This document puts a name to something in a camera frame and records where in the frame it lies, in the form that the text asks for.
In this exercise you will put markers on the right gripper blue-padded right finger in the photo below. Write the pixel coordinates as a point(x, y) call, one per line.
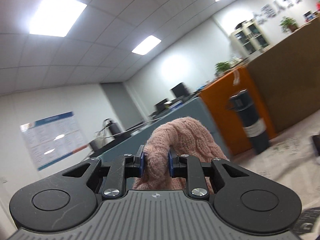
point(190, 168)

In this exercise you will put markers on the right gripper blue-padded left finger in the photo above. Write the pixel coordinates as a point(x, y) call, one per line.
point(117, 172)

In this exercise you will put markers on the pink knitted sweater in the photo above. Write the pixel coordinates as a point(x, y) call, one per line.
point(186, 136)

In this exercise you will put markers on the black computer monitor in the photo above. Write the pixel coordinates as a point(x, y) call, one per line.
point(180, 90)

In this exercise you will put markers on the orange board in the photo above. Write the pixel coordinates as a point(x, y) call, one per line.
point(216, 98)

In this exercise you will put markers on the dark blue thermos bottle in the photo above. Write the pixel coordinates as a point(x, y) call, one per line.
point(253, 125)

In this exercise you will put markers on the green potted plant left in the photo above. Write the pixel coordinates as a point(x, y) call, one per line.
point(222, 67)

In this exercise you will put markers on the green potted plant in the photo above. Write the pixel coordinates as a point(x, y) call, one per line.
point(288, 25)
point(222, 67)

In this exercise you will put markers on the brown cardboard board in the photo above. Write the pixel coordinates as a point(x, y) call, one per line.
point(287, 76)

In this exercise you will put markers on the white glass door cabinet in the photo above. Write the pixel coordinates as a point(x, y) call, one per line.
point(249, 39)

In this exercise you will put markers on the green potted plant right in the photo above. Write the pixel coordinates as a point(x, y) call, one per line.
point(288, 25)

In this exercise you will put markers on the wall information poster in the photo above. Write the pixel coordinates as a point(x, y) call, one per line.
point(53, 139)

